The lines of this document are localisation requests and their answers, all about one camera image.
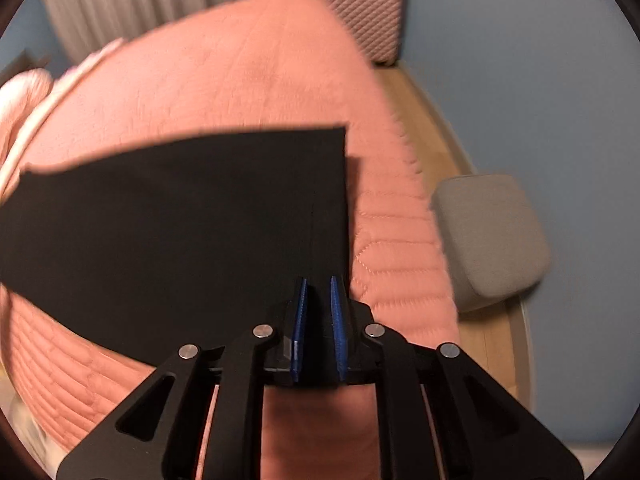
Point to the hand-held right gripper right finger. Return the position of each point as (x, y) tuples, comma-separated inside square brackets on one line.
[(339, 332)]

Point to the grey upholstered stool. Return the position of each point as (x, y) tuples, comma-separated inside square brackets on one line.
[(487, 240)]

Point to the pink quilted bedspread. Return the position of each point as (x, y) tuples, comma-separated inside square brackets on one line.
[(240, 80)]

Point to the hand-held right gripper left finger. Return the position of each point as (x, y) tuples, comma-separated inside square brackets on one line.
[(299, 330)]

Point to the black pants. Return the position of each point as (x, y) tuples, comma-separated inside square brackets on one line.
[(175, 240)]

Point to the pink hard-shell suitcase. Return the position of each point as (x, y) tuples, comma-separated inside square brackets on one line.
[(363, 5)]

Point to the pink pillow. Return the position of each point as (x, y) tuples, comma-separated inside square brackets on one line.
[(17, 100)]

